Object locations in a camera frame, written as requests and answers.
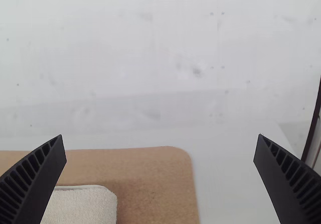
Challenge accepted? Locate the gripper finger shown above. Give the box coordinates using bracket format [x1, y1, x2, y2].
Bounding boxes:
[0, 134, 67, 224]
[253, 134, 321, 224]

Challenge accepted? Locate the pale towel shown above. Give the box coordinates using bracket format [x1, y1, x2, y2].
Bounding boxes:
[40, 185, 118, 224]

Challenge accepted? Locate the cork mat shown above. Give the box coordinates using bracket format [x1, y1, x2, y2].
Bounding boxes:
[0, 146, 200, 224]

